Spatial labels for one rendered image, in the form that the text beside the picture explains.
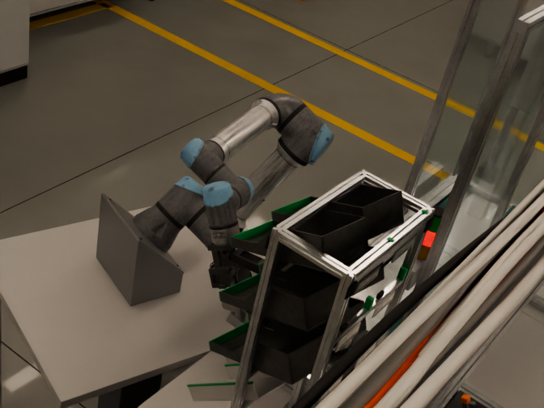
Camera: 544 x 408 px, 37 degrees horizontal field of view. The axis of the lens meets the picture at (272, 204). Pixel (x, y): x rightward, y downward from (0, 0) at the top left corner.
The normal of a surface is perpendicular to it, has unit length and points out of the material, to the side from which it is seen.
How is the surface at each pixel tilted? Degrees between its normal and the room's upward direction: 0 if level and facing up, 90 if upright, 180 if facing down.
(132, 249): 90
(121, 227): 90
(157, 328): 0
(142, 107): 0
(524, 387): 0
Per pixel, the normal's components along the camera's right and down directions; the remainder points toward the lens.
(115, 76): 0.18, -0.80
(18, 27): 0.80, 0.46
